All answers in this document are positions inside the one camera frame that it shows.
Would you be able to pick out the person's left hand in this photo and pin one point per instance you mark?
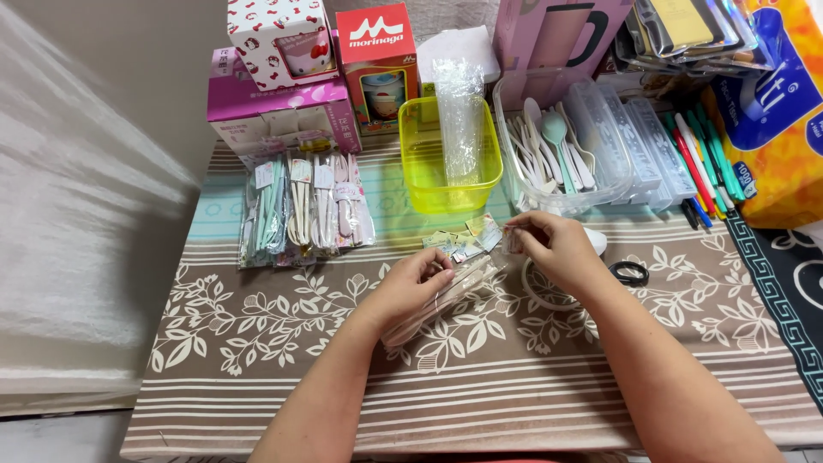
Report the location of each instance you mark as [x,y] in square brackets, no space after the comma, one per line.
[402,289]

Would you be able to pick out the person's right hand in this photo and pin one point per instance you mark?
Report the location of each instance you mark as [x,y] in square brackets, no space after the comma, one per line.
[566,254]

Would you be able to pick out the small printed label card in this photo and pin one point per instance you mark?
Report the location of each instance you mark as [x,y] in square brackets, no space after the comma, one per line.
[512,240]

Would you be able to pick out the clear packet of beige cutlery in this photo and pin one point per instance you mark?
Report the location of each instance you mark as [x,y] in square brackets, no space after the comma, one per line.
[460,286]

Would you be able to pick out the small white plastic object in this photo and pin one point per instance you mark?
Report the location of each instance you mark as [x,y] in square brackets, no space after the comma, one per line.
[596,242]

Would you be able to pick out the clear tape roll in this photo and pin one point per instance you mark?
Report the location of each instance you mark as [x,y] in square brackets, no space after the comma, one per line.
[533,292]

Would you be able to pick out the pile of small label cards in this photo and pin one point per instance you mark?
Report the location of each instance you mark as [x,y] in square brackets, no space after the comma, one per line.
[466,241]

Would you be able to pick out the heap of pastel plastic cutlery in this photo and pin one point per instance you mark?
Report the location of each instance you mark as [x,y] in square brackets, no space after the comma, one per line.
[553,151]

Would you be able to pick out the clear plastic cutlery case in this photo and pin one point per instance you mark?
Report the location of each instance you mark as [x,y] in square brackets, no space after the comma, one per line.
[633,145]
[665,154]
[601,138]

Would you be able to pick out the yellow plastic container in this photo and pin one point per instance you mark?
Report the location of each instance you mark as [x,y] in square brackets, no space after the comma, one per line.
[424,167]

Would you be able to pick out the brown floral striped tablecloth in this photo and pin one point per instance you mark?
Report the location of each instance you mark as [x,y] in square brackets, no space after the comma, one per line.
[488,386]

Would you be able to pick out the pile of packed cutlery sets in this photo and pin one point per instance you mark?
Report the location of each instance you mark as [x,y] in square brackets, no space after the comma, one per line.
[302,206]

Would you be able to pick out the bunch of coloured pens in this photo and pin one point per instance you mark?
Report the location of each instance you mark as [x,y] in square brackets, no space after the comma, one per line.
[704,164]

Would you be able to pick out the clear plastic tub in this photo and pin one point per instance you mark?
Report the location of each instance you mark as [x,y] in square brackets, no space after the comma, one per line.
[514,96]

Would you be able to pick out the bundle of clear plastic bags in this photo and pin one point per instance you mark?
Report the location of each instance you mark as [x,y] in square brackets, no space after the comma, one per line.
[459,116]

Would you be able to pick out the black patterned cloth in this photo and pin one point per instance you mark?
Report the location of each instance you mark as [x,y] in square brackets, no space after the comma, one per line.
[781,283]

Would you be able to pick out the large pink mug box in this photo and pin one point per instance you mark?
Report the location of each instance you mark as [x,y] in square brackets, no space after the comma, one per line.
[553,35]

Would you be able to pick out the red cup box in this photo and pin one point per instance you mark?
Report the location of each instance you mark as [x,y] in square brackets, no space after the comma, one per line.
[377,71]

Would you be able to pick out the plain white box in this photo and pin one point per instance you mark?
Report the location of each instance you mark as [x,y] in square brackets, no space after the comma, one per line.
[460,45]

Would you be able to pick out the pink and white cardboard box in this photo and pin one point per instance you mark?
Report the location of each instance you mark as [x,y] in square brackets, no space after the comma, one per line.
[257,103]

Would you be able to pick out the orange and blue tissue pack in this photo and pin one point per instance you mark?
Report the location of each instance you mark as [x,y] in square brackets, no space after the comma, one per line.
[781,122]

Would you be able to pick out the stack of shiny flat packets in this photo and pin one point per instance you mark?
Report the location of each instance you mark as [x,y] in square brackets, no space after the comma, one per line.
[688,29]

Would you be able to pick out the white box with red bows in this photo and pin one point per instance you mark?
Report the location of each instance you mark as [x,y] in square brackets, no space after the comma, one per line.
[276,38]

